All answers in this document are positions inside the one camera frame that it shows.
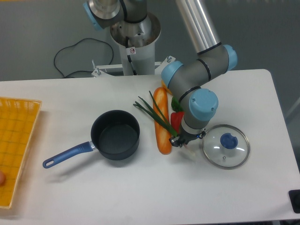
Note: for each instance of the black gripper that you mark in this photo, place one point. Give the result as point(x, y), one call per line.
point(185, 138)

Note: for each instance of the green onion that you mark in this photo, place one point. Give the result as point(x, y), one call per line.
point(148, 109)

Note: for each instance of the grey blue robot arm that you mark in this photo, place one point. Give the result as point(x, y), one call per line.
point(184, 81)

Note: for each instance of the red bell pepper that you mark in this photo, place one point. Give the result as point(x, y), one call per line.
point(176, 118)

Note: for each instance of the orange baguette bread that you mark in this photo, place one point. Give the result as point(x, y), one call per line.
point(162, 135)

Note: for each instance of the green bell pepper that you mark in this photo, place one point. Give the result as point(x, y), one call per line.
point(176, 105)

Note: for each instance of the glass lid blue knob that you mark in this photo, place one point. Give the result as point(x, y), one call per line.
point(226, 146)

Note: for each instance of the yellow bell pepper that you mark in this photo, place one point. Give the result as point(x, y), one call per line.
point(165, 87)

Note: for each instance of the black device at table edge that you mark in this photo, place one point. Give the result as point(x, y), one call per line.
point(294, 196)

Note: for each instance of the yellow woven basket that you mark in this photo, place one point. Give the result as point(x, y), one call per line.
point(17, 121)

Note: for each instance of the black saucepan blue handle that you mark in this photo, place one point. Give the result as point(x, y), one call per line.
point(115, 134)

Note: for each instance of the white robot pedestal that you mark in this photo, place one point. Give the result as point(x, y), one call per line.
point(136, 42)

